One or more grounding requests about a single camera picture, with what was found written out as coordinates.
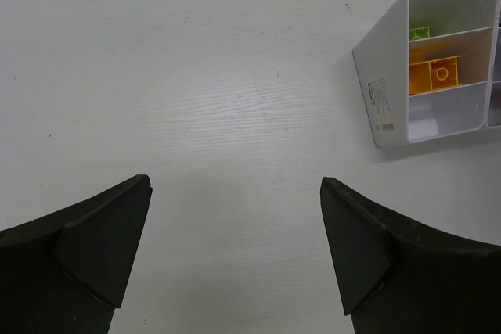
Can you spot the white left compartment container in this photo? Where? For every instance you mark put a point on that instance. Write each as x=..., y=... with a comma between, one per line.
x=462, y=28

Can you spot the yellow-orange lego brick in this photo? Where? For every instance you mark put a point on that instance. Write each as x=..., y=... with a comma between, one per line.
x=444, y=73

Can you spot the lime green lego brick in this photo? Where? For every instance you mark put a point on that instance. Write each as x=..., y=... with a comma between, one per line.
x=419, y=33

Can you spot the yellow lego brick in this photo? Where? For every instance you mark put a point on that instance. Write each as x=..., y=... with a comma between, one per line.
x=419, y=78

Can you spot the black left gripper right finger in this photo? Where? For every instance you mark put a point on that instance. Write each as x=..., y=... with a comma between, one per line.
x=397, y=275

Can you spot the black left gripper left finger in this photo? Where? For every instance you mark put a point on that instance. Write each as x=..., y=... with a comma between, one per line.
x=67, y=272

